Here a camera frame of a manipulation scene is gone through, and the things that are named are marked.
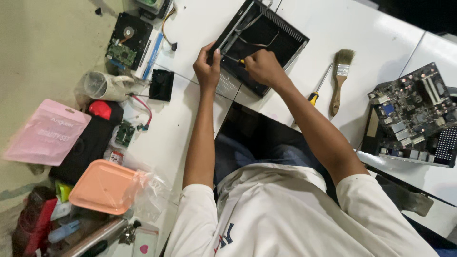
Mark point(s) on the black perforated case cover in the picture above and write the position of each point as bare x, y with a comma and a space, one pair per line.
407, 150

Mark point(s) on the black cooling fan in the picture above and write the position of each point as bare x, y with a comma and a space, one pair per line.
161, 85

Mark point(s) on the clear plastic cup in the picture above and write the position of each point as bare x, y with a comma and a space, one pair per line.
101, 85

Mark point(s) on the black cloth bag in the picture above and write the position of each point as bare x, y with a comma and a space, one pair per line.
87, 146

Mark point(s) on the blue plastic tool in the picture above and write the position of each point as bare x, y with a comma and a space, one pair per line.
64, 231

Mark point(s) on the grey device with green part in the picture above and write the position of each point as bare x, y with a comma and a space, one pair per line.
154, 7

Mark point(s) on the person's right hand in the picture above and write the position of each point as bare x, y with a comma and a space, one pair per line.
263, 67

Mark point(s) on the black hard disk drive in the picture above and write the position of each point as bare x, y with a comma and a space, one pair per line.
129, 41

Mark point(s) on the white blue optical drive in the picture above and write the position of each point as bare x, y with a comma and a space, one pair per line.
149, 53

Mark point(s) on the pink zip pouch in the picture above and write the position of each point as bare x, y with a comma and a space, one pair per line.
48, 132

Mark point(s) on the metal chair leg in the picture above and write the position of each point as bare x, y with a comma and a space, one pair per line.
96, 237

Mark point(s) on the orange plastic tray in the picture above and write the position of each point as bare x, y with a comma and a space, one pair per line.
102, 186

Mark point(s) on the black computer motherboard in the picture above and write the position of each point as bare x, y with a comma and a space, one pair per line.
416, 109

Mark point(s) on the person's right fingers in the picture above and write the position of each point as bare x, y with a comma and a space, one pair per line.
252, 61

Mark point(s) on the person's blue jeans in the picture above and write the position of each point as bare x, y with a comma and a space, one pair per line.
264, 150

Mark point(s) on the red black power tool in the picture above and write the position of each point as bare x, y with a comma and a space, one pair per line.
34, 223

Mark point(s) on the person's left hand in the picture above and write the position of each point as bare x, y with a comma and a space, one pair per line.
206, 70

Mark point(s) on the green yellow small box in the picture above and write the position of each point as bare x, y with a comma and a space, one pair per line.
63, 191

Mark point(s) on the clear plastic bag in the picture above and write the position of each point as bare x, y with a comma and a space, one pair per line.
151, 194

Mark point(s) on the black metal computer case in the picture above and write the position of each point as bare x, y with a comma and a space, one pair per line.
262, 42

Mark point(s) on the small green circuit board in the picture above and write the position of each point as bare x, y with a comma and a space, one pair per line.
125, 133

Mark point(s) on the person's white shirt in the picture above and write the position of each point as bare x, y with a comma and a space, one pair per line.
285, 217

